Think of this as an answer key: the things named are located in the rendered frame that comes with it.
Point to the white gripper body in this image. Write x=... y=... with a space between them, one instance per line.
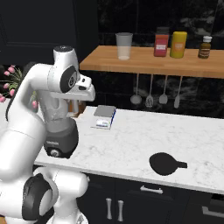
x=76 y=95

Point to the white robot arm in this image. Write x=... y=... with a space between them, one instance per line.
x=26 y=137

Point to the red jar with dark lid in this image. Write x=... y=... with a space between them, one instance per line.
x=161 y=43

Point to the black blender lid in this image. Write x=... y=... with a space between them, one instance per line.
x=163 y=164

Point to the grey and white kitchen scale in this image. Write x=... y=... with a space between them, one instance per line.
x=104 y=114

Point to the hanging metal ladle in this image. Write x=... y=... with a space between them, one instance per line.
x=136 y=99

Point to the pink flowers plant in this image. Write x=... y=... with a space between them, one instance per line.
x=10 y=84

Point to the clear glass cup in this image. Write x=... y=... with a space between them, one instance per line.
x=124 y=46

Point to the hanging slotted metal spatula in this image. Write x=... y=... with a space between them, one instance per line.
x=149 y=100

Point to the hanging flat metal spatula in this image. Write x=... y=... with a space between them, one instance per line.
x=177 y=102

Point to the dark cupboard door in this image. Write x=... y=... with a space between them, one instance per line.
x=131 y=211
x=97 y=201

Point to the yellow jar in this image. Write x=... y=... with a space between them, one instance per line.
x=178 y=45

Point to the brown bottle with white cap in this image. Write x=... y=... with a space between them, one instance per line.
x=205 y=49

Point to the dark drawer front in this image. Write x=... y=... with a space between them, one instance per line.
x=175 y=194

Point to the wooden wall shelf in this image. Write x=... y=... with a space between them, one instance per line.
x=145 y=62

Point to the dark wall cupboard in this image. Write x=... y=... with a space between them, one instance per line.
x=38 y=26

